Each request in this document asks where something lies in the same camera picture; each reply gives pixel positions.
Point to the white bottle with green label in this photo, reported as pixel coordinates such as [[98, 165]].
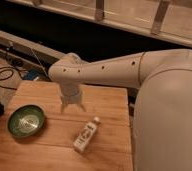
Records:
[[86, 135]]

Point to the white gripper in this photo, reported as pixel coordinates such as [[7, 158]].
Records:
[[71, 94]]

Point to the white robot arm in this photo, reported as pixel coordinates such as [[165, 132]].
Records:
[[162, 123]]

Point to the blue object on floor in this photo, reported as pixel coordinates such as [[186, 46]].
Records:
[[31, 75]]

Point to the green ceramic bowl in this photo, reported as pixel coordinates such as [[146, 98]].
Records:
[[26, 121]]

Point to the metal window frame rail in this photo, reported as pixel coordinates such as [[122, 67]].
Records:
[[169, 20]]

